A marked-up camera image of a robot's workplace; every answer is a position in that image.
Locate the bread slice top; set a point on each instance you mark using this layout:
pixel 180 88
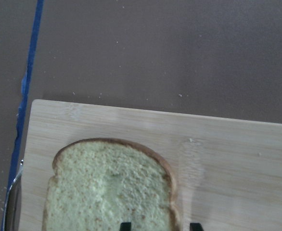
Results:
pixel 100 183

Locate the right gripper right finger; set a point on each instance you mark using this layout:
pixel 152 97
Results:
pixel 196 227

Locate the light wooden cutting board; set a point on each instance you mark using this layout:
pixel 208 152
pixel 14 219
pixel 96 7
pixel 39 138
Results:
pixel 229 171

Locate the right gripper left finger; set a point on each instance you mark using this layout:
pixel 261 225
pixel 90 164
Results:
pixel 125 226

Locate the metal board handle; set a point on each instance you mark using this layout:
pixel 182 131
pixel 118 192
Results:
pixel 11 202

